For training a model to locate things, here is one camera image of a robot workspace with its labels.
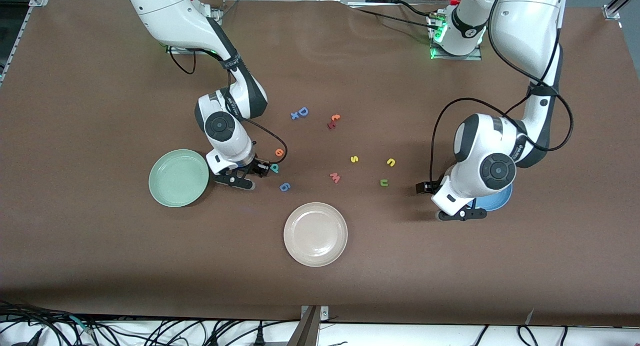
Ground silver metal bracket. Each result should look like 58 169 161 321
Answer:
301 306 330 323

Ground short black table cable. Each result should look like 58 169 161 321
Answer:
397 0 441 18

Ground long black table cable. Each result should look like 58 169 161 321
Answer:
347 6 443 29

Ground teal tipped cable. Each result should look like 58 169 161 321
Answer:
69 315 95 335

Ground aluminium table side rail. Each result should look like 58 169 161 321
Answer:
0 5 32 87

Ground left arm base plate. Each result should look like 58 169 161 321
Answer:
429 10 484 61

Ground looped black cable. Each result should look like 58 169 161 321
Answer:
516 325 540 346

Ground beige plate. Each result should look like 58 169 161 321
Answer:
283 202 349 268

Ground tangled black cables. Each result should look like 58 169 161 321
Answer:
0 299 301 346

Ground brown metal post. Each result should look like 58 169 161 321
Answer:
286 306 321 346

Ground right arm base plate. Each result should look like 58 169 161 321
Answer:
166 44 221 55

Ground blue plate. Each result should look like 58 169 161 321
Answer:
474 183 514 212

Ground brown paper table cover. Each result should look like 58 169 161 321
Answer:
0 0 640 328

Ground light green plate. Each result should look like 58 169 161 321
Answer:
148 149 210 208

